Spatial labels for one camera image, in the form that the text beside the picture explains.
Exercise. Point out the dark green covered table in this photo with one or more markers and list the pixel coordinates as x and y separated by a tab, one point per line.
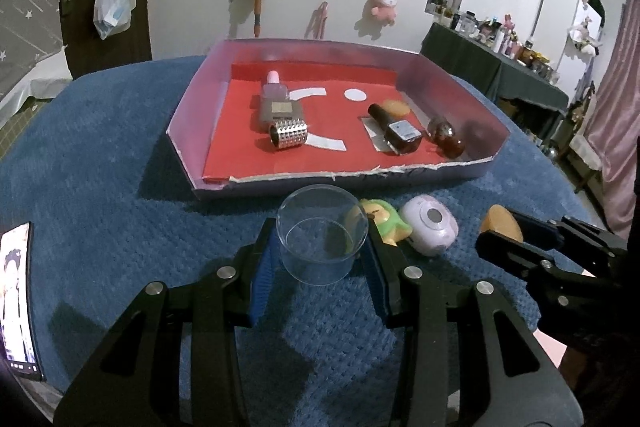
475	67

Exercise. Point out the dark nail polish bottle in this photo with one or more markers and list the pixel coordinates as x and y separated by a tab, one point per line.
402	134

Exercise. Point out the white round gadget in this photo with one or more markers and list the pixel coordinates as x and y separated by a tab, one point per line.
430	224

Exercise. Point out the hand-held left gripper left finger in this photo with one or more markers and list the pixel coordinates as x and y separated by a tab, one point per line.
262	277

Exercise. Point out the blue textured blanket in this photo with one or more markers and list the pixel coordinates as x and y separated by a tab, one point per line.
125	167

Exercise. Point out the glitter bottle with brown cap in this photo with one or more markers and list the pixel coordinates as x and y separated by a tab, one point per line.
450	142

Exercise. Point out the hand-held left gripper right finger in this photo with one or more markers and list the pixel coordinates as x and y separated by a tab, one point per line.
381	277

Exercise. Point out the taupe bottle with studded cap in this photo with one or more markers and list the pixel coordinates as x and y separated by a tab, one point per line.
280	117

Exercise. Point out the clear plastic cup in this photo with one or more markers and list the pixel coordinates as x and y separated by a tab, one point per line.
322	252

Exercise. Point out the pink plush bear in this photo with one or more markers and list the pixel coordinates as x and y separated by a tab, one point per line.
385	7

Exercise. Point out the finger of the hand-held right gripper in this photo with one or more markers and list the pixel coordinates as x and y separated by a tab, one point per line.
540	229
510	252

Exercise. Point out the smartphone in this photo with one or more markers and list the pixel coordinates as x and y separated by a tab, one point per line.
17	302

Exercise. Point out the orange round sponge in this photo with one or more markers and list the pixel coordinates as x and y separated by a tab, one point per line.
500	219

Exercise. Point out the green and yellow toy figure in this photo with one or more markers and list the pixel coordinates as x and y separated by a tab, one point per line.
392	224

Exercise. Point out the pink cardboard box red floor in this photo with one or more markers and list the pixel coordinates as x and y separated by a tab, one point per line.
305	147

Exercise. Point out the small orange jar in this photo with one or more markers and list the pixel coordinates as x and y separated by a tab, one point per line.
399	108

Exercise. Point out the translucent plastic bag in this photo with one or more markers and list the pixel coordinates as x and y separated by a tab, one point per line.
112	9

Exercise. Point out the white clothes rack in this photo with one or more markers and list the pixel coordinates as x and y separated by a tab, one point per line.
570	32

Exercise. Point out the row of cosmetic bottles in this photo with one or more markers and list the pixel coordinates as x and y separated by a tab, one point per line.
500	39

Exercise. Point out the white sheet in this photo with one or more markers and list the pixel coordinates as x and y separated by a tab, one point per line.
30	87

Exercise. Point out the pink curtain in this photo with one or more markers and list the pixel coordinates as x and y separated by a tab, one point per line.
617	117

